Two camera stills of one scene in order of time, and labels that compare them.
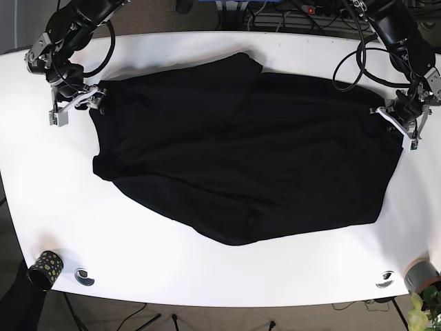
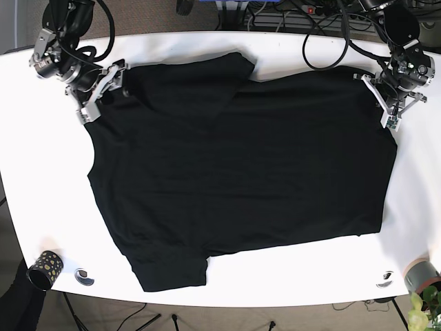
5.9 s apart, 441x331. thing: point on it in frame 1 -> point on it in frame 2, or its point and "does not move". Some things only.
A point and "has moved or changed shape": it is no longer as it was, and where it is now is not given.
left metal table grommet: [80, 275] does not move
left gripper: [59, 116] -> [94, 86]
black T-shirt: [222, 147] has moved or changed shape
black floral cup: [45, 269] does not move
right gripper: [411, 131] -> [395, 98]
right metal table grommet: [386, 280] does not move
